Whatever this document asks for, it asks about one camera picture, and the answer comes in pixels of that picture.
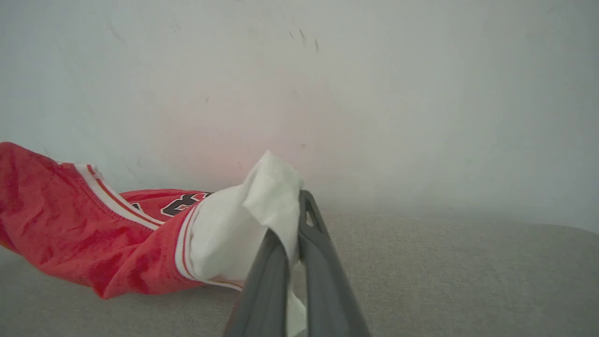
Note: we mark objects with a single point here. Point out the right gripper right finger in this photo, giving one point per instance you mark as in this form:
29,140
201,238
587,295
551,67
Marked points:
327,290

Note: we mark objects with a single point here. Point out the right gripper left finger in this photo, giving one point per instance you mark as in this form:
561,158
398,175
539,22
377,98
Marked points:
264,295

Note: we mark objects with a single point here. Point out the red and white jersey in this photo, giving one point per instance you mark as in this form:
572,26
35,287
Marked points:
70,224

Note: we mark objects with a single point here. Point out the grey fabric sofa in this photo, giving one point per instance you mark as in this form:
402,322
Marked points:
468,281

